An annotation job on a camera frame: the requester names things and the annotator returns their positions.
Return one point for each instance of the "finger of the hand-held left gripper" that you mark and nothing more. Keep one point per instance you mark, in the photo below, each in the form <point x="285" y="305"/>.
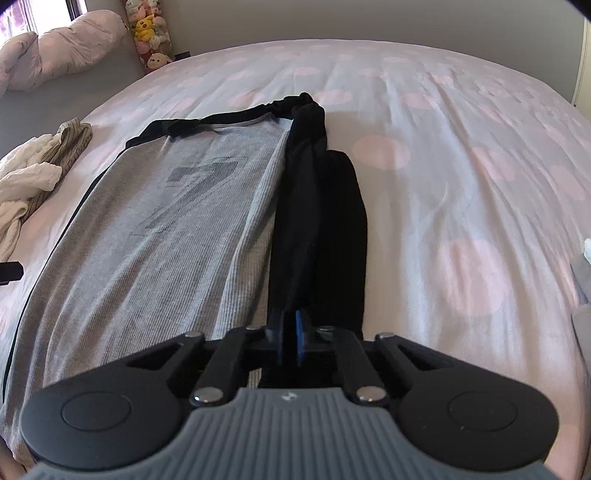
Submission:
<point x="10" y="272"/>

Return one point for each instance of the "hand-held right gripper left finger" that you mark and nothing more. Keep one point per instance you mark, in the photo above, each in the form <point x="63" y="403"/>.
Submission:
<point x="276" y="339"/>

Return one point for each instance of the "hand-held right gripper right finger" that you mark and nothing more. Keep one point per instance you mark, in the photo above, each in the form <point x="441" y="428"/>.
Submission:
<point x="304" y="339"/>

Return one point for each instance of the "grey shirt with black sleeves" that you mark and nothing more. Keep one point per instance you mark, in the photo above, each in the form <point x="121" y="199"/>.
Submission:
<point x="152" y="240"/>

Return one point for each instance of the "white crumpled cloth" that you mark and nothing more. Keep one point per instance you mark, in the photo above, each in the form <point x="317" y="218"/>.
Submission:
<point x="23" y="175"/>

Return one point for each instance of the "striped beige cloth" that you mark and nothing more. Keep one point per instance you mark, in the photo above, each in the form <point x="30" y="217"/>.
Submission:
<point x="71" y="138"/>

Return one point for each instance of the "pink duvet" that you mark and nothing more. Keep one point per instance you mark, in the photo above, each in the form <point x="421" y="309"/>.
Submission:
<point x="60" y="46"/>

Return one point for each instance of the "stack of plush toys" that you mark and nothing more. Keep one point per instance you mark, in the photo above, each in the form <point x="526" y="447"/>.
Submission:
<point x="150" y="32"/>

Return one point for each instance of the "grey padded object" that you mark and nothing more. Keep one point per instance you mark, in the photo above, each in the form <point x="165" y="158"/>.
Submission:
<point x="582" y="290"/>

